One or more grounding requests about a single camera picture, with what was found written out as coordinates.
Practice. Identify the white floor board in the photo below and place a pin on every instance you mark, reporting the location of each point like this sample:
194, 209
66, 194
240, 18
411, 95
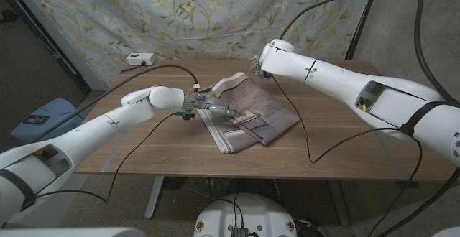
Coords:
61, 204

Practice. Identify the sofa print cloth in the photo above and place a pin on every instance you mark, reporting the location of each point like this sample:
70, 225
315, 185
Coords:
258, 115

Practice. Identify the white power strip box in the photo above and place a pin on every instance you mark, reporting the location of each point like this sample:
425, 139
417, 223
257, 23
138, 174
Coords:
141, 59

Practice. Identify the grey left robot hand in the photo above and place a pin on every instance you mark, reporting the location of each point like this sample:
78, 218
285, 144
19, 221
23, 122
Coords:
215, 106

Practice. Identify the black round fan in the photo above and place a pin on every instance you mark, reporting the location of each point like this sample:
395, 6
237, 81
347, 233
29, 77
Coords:
175, 183

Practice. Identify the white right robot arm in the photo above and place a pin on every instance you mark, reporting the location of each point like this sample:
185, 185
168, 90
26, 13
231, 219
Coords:
359, 89

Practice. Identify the black slanted wall strip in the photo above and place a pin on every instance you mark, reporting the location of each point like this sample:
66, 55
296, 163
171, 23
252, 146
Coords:
54, 46

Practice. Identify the white table leg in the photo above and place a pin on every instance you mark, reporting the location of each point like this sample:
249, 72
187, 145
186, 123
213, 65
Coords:
154, 197

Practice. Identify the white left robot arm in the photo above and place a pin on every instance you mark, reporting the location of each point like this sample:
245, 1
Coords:
90, 136

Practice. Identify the black backdrop stand pole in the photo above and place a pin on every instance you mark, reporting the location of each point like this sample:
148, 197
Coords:
363, 18

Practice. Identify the black round wall fixture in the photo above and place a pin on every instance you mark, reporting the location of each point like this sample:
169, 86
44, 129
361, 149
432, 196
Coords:
9, 15

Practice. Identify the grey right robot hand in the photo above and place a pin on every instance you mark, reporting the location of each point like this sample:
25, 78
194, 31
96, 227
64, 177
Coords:
257, 68

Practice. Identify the floral print backdrop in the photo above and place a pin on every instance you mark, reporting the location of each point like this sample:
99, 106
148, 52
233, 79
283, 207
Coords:
179, 18

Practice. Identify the grey table leg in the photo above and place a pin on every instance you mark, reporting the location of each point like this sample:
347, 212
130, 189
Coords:
339, 204

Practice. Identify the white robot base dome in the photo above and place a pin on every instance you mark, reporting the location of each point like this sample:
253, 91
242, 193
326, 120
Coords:
248, 212

